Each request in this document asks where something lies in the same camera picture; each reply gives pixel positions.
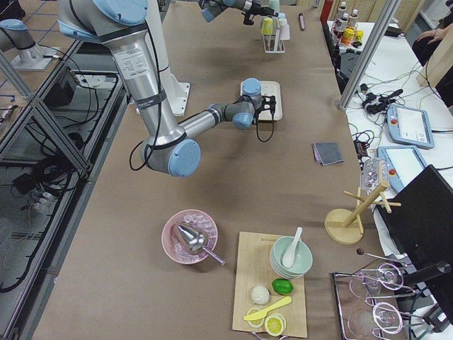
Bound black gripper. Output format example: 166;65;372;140
258;96;277;119
241;1;279;25

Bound white rabbit print tray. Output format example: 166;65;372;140
258;80;282;123

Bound green plastic cup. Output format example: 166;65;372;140
268;0;280;12

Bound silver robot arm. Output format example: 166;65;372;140
58;1;275;177
198;0;279;26

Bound yellow plastic cup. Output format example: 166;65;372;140
261;17;273;35

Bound cream white plastic cup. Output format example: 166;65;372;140
277;12;288;28

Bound pink plastic cup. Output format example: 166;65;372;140
279;24;290;41

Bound silver pen cylinder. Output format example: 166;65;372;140
299;13;306;31

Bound folded grey cloth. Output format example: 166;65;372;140
312;142;344;166

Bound clear textured glass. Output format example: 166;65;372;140
360;158;388;193

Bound upper blue teach pendant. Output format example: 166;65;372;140
386;103;435;149

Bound blue teach pendant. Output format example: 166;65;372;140
377;147;415;193
386;103;435;149

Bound wooden mug tree stand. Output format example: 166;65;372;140
324;180;401;245

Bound lower blue teach pendant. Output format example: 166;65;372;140
377;147;415;193

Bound pink bowl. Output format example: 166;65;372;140
161;209;218;264

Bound metal ice scoop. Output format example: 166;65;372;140
172;222;225;266

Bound white ceramic spoon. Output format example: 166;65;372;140
282;227;303;268

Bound stacked green bowls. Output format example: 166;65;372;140
269;236;314;279

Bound green lime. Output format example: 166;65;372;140
271;278;294;295

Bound black monitor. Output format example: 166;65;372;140
377;165;452;315

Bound white steamed bun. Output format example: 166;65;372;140
251;285;270;305

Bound yellow plastic knife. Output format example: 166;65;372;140
243;296;292;322

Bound wooden cutting board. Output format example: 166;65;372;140
232;232;308;338

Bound upper clear wine glass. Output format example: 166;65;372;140
349;263;403;305

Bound clear wine glass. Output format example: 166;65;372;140
349;263;403;305
347;302;403;339

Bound lemon slice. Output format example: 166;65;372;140
246;307;265;329

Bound lemon half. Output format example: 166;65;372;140
264;313;287;336

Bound lower clear wine glass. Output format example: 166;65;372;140
347;302;403;339

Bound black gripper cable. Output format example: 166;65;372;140
254;95;277;143

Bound white wire cup rack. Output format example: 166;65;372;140
261;18;285;54

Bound aluminium frame post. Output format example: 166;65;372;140
338;0;401;111

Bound black wire glass rack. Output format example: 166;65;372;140
331;256;452;339

